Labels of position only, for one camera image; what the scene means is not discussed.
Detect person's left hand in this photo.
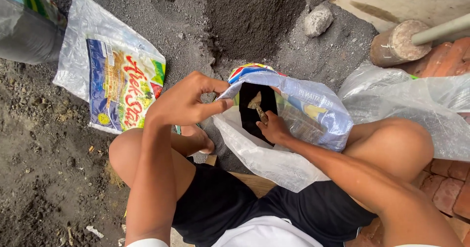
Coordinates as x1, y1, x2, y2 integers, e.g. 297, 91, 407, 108
146, 71, 234, 127

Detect person's right hand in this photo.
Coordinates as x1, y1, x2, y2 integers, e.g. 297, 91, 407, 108
256, 110, 291, 145

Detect rusty hand trowel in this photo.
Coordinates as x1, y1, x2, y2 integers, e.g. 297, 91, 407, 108
247, 91, 270, 126

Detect white woven printed sack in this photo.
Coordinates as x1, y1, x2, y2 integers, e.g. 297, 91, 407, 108
212, 63, 354, 193

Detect wooden plank seat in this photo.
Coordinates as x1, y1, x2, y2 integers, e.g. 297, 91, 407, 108
205, 154, 278, 199

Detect green sandal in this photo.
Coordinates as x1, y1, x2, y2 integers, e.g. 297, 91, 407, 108
176, 124, 202, 135

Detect black shorts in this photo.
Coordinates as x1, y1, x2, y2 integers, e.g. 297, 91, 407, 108
171, 156, 379, 247

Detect heap of dark sand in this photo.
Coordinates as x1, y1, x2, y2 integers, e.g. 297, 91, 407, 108
204, 0, 307, 61

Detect grey rock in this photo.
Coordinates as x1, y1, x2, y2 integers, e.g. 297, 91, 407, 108
304, 5, 334, 38

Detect white shirt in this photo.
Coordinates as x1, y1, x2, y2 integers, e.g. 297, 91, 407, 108
126, 216, 325, 247

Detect person's right leg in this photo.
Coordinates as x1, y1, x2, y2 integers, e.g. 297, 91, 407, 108
341, 117, 435, 212

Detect person's leg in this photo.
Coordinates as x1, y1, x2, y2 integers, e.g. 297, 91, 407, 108
341, 117, 435, 212
109, 124, 216, 200

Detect clear crumpled plastic sack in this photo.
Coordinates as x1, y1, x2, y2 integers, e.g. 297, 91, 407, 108
337, 61, 470, 163

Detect person's left leg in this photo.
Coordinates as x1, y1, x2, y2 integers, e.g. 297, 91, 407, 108
109, 124, 216, 200

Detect wooden log mallet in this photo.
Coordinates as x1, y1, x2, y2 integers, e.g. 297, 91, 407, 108
370, 13, 470, 68

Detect flat printed woven sack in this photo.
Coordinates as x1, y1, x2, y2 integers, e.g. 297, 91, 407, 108
52, 0, 166, 135

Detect red brick paving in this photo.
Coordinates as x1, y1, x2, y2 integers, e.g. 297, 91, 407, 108
345, 37, 470, 247

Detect white paper scrap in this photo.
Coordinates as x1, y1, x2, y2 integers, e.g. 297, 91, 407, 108
86, 225, 105, 239

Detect filled grey woven sack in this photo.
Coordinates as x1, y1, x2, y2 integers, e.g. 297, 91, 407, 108
0, 0, 68, 65

